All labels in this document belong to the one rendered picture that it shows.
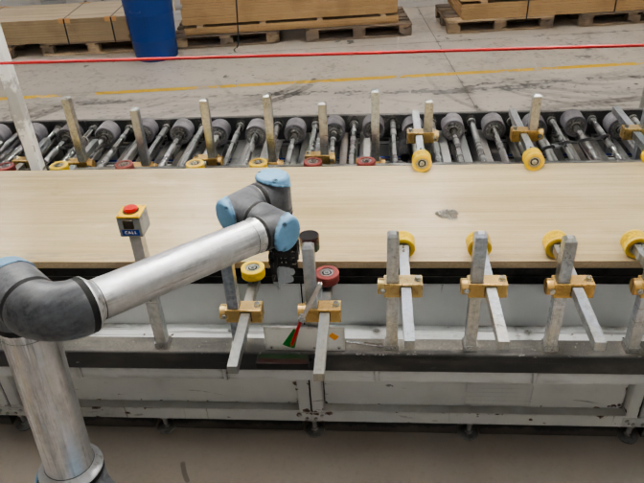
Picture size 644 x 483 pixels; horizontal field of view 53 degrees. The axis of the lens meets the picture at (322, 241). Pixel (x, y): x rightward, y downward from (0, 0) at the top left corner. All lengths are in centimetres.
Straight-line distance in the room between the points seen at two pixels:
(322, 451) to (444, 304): 85
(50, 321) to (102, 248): 117
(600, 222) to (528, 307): 40
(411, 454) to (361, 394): 32
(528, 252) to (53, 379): 151
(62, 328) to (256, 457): 161
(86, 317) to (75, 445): 44
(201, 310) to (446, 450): 113
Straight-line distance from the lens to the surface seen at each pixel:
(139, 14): 736
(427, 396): 266
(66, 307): 128
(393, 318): 205
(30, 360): 147
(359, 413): 268
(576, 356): 221
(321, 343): 193
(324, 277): 210
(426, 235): 231
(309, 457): 275
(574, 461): 285
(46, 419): 157
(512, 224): 241
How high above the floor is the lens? 216
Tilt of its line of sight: 33 degrees down
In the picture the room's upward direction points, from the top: 3 degrees counter-clockwise
